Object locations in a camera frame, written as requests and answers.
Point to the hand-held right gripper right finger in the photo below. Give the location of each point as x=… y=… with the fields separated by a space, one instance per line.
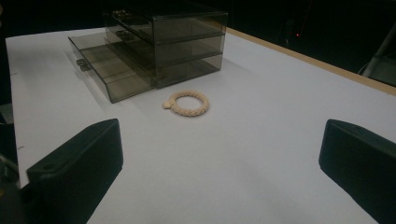
x=361 y=165

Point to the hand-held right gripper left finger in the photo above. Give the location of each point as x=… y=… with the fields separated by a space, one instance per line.
x=74 y=174

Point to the smoky transparent drawer cabinet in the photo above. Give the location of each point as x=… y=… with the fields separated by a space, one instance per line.
x=183 y=49

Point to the metal stand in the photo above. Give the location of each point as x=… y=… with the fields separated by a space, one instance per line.
x=378 y=54

